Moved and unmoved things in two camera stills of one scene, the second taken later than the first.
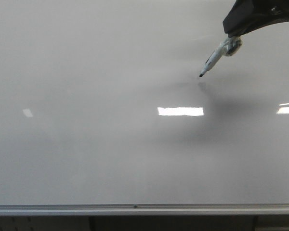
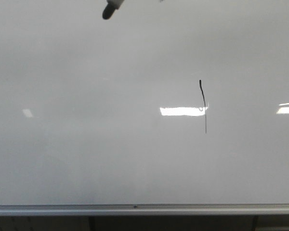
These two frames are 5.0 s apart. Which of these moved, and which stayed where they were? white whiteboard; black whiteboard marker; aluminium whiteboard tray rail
Moved: black whiteboard marker
Stayed: white whiteboard; aluminium whiteboard tray rail
